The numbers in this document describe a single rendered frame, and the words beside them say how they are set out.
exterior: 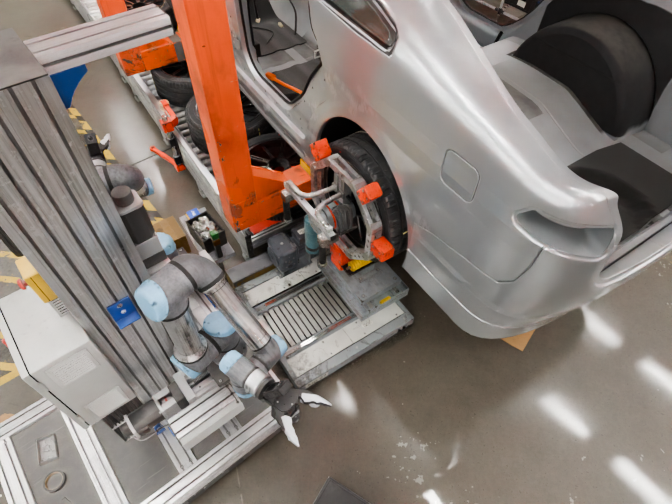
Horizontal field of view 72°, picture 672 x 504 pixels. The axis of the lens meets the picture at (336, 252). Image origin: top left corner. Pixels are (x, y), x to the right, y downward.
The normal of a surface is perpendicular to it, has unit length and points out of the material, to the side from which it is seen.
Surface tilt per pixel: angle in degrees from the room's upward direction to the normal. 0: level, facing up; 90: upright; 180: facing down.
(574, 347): 0
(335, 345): 0
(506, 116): 23
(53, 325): 0
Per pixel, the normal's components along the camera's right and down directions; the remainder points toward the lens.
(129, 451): 0.02, -0.62
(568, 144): 0.20, -0.37
